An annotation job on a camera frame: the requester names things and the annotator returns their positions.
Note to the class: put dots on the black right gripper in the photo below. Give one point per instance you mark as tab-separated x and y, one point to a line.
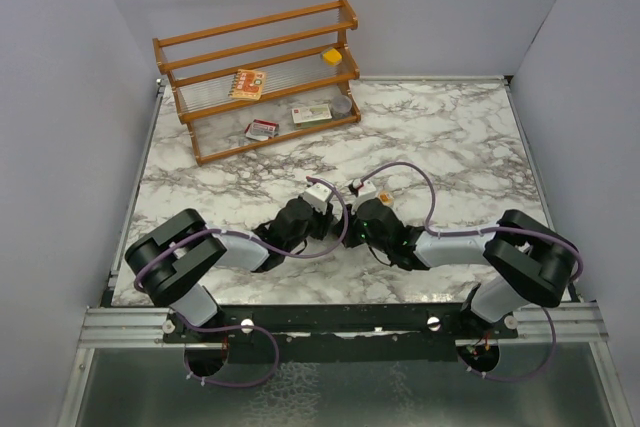
350	240

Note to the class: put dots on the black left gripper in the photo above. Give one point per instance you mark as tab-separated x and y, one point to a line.
323	222

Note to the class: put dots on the clear pill bottle gold lid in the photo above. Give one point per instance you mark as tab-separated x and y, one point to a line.
386	198

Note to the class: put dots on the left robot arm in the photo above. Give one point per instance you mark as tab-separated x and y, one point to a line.
170	261

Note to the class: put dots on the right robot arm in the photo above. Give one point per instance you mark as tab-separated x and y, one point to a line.
534	265

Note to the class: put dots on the green white cardboard box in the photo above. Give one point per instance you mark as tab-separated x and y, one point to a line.
308	116

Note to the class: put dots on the red white staples box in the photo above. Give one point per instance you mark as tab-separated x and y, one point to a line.
261	130

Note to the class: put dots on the wooden three-tier shelf rack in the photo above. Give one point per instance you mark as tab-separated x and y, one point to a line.
200	67

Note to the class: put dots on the orange spiral notebook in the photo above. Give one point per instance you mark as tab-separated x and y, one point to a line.
248	85

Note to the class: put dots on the yellow block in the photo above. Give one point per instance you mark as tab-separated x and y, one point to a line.
332	56

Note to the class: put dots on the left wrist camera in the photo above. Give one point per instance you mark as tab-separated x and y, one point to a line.
318	196

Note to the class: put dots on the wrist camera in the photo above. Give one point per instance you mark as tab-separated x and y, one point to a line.
362	190
318	196

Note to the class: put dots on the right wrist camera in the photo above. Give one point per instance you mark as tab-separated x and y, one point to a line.
362	190

